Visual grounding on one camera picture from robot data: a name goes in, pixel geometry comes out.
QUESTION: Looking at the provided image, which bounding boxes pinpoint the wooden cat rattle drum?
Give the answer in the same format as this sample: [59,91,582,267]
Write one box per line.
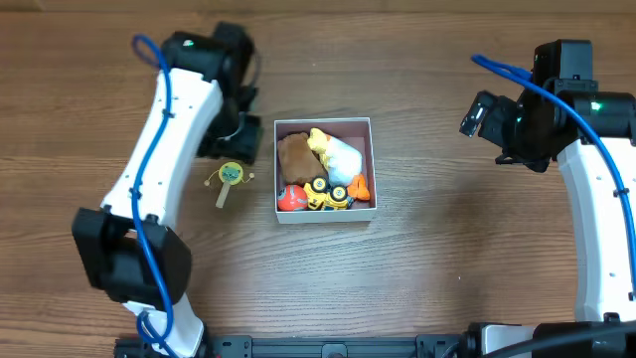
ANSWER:
[204,161,255,209]

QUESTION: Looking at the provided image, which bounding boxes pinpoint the brown plush toy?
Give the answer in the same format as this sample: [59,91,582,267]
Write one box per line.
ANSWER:
[276,132,326,185]

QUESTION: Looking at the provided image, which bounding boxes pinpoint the red ball toy with eye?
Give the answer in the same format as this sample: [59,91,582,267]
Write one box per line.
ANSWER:
[276,184,308,212]

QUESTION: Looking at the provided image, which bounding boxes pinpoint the white square box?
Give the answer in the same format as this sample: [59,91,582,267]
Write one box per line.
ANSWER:
[273,117,378,224]

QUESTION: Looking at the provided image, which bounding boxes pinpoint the yellow and blue toy truck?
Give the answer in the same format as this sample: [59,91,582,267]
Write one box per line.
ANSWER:
[303,176,354,211]

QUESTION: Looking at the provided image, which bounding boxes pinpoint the white plush duck toy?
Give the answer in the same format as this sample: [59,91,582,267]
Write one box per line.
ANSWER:
[307,127,371,201]

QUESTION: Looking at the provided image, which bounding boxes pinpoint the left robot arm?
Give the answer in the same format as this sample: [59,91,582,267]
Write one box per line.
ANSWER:
[72,22,262,357]

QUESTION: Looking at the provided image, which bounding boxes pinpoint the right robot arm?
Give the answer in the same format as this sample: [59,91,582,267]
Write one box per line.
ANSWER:
[447,40,635,357]

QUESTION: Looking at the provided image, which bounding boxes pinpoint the thick black cable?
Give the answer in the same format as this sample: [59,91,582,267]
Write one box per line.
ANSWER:
[491,320,636,358]

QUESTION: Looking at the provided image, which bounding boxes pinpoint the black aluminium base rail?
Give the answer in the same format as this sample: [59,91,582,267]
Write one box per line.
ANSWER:
[113,334,468,358]

